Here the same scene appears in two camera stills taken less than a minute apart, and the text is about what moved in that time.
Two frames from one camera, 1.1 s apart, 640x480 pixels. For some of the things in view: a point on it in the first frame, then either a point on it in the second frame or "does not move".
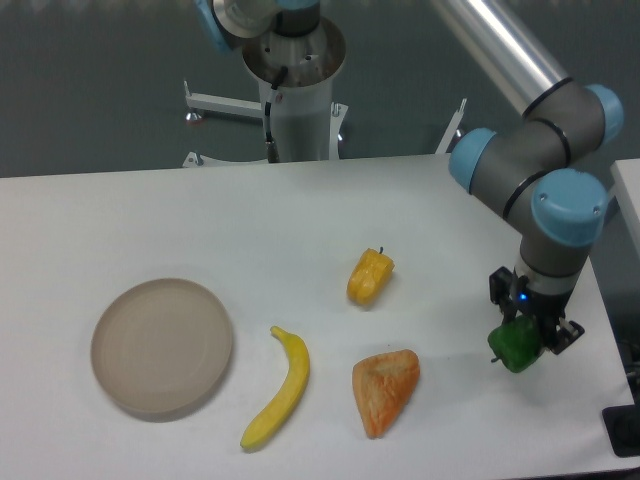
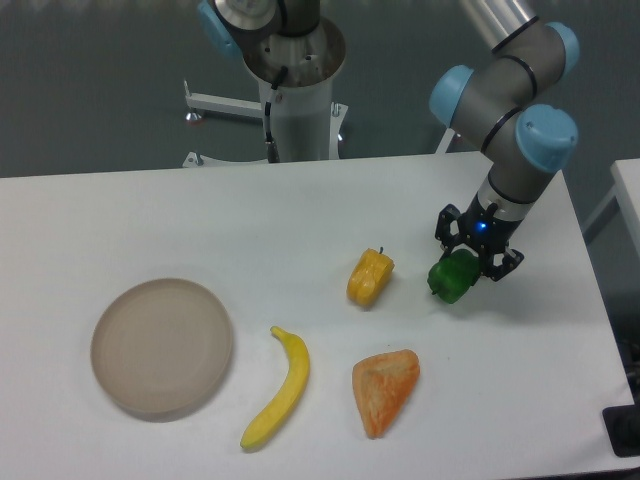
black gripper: [556, 334] -> [480, 227]
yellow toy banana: [289, 394] does not move
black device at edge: [622, 425] does not move
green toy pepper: [516, 342] -> [452, 276]
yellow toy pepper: [369, 277] does not move
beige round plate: [163, 346] does not move
